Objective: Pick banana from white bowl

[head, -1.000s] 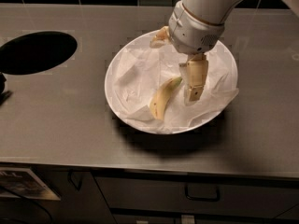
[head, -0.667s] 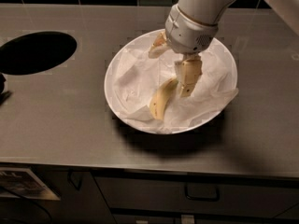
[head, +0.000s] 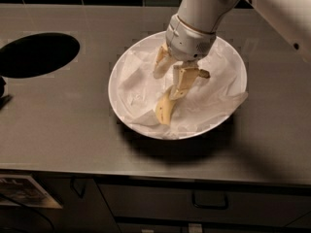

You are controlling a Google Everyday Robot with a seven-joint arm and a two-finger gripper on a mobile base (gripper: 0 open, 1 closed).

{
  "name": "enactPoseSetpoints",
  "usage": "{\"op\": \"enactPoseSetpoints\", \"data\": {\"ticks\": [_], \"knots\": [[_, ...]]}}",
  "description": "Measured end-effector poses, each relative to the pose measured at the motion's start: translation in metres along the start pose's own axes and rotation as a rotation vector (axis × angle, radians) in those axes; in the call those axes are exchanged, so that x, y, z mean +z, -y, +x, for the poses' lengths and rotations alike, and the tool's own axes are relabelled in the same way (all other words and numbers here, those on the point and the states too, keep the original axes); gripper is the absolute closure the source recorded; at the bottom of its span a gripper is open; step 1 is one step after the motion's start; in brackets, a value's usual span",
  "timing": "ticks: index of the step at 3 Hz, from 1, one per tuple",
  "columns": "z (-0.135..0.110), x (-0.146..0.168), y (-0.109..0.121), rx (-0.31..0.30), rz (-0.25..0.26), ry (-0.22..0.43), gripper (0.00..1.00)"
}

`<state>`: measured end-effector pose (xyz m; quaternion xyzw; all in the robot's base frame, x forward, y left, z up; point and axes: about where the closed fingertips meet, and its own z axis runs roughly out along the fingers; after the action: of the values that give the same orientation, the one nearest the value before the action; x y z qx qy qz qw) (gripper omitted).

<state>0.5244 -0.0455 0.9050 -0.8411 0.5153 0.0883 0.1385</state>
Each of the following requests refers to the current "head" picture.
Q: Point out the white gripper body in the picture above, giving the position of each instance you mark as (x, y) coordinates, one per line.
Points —
(187, 42)

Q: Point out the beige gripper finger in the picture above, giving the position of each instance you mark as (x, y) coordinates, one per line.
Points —
(164, 60)
(184, 76)

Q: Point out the yellow banana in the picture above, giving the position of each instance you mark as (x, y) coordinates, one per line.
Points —
(164, 107)

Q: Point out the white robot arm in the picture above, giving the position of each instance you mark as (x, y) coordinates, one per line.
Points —
(290, 18)

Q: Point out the white bowl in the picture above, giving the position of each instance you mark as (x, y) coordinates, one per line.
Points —
(113, 91)

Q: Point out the white crumpled paper liner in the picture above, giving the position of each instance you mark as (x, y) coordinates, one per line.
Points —
(210, 91)

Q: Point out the grey drawer front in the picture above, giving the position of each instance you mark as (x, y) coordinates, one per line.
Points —
(175, 204)

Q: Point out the black round counter hole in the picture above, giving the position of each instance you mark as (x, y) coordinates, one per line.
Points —
(37, 55)

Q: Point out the dark object at counter edge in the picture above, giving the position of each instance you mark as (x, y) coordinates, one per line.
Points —
(4, 99)

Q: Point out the grey cabinet door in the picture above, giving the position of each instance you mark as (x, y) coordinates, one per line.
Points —
(88, 215)

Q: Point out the dark printed sign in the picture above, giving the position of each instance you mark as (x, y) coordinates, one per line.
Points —
(24, 189)

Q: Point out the black drawer handle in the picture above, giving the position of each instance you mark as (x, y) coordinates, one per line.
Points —
(209, 200)

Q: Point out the black cabinet door handle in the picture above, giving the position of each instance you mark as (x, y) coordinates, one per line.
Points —
(78, 186)

